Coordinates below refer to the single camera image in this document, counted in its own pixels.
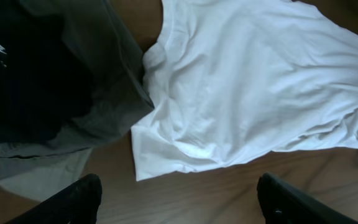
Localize beige folded garment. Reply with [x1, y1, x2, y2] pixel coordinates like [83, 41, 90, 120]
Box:
[0, 149, 92, 202]

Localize white t-shirt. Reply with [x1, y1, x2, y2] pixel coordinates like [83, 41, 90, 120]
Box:
[131, 0, 358, 180]

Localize grey folded shorts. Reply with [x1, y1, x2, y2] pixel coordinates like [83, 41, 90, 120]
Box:
[0, 0, 154, 180]

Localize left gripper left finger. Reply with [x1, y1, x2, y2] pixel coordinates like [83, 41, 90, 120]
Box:
[6, 174, 103, 224]

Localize black folded garment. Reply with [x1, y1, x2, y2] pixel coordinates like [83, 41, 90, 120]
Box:
[0, 1, 93, 143]

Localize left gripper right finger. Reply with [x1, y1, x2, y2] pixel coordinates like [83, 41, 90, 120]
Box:
[257, 173, 358, 224]

